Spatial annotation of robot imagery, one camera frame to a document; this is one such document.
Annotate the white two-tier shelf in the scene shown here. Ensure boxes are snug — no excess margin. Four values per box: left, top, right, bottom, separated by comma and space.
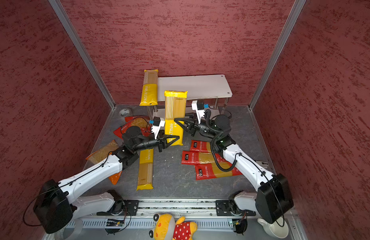
147, 74, 233, 119

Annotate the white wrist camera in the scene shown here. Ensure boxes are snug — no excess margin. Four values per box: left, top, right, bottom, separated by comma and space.
150, 117, 165, 139
192, 100, 209, 123

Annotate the clear tape roll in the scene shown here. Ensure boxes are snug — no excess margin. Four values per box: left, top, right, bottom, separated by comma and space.
54, 219, 83, 240

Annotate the red macaroni bag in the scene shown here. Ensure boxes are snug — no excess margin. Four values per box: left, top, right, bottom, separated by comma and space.
113, 116, 152, 139

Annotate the aluminium corner post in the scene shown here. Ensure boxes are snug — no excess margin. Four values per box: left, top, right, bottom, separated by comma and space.
249, 0, 306, 112
48, 0, 117, 110

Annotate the red spaghetti bag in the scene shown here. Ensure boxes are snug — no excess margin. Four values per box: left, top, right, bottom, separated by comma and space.
195, 163, 242, 181
181, 151, 215, 165
190, 140, 212, 153

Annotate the yellow plush toy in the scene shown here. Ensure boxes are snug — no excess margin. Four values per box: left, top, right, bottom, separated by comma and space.
149, 214, 198, 240

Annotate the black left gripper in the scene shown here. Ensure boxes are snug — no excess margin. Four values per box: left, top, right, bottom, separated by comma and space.
133, 128, 180, 152

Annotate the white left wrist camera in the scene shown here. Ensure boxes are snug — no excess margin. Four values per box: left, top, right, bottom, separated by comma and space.
150, 117, 165, 139

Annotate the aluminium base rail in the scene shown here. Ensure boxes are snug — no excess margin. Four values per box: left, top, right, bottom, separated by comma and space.
44, 199, 307, 240

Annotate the aluminium corner post left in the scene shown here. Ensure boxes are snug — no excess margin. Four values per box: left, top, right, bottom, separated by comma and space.
48, 0, 117, 110

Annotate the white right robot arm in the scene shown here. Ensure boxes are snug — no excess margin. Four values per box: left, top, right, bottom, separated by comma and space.
175, 114, 294, 224

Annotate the aluminium corner post right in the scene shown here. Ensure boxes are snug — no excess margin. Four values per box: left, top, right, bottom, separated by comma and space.
249, 0, 306, 112

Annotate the orange macaroni bag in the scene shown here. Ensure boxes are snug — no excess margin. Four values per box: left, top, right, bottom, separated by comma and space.
86, 140, 122, 185

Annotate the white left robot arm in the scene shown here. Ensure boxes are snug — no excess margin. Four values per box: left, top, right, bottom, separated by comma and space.
33, 126, 180, 234

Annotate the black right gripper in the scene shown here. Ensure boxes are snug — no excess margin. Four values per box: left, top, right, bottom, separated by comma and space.
175, 112, 220, 138

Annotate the white ceramic cup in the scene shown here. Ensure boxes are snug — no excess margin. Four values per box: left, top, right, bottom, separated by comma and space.
257, 217, 289, 239

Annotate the red spaghetti bag front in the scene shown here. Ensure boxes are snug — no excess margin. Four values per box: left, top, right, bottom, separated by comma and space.
195, 163, 242, 181

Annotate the red spaghetti bag middle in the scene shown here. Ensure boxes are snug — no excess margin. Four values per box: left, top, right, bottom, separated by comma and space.
181, 151, 215, 165

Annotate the red spaghetti bag back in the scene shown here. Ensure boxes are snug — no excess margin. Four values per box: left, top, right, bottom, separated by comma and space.
190, 140, 212, 153

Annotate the yellow spaghetti bag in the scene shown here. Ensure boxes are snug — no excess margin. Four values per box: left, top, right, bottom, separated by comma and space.
137, 149, 154, 191
164, 91, 188, 146
140, 70, 159, 106

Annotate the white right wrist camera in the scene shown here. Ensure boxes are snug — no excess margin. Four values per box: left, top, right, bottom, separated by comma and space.
192, 100, 209, 123

